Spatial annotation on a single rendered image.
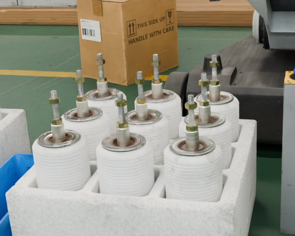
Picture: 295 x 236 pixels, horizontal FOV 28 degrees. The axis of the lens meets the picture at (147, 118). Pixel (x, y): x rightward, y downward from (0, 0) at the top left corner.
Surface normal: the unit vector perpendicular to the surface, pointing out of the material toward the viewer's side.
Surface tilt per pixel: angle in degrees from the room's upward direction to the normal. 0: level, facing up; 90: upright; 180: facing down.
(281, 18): 59
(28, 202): 90
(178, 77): 13
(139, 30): 90
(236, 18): 90
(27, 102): 0
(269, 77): 0
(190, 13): 90
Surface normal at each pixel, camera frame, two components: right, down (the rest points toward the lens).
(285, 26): -0.28, -0.17
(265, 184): -0.06, -0.93
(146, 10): 0.75, 0.20
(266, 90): -0.25, -0.39
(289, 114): -0.25, 0.36
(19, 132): 0.97, 0.04
